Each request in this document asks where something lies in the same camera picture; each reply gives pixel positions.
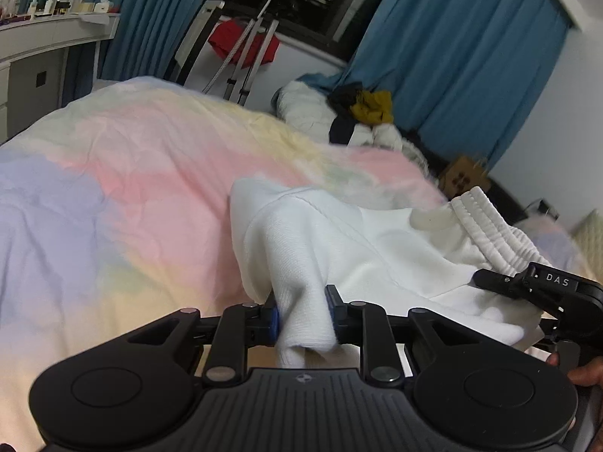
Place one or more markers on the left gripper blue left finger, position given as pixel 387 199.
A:
pixel 230 336

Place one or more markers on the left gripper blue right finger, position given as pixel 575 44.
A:
pixel 376 334

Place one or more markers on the pile of white clothes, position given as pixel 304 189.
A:
pixel 387 136

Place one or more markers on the white folding chair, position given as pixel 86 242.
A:
pixel 197 35

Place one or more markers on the person right hand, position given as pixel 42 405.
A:
pixel 588 375

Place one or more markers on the pastel pillow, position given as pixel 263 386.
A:
pixel 554 243

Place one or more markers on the brown paper bag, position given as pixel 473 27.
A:
pixel 463 174

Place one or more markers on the pastel tie-dye duvet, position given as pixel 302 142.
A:
pixel 115 211

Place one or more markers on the mustard yellow garment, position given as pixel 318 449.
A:
pixel 373 108

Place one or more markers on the white puffy blanket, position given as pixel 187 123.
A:
pixel 306 110

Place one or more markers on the black garment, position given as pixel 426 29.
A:
pixel 341 100

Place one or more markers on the blue curtain right of window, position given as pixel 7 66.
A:
pixel 463 74

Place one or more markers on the blue curtain of window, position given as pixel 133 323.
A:
pixel 145 41
pixel 463 74

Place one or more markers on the white tripod stand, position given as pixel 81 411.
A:
pixel 251 59

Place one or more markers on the blue curtain left of window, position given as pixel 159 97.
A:
pixel 145 41

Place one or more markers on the white desk with drawers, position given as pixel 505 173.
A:
pixel 33 63

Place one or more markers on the wall power socket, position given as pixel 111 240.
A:
pixel 543 207

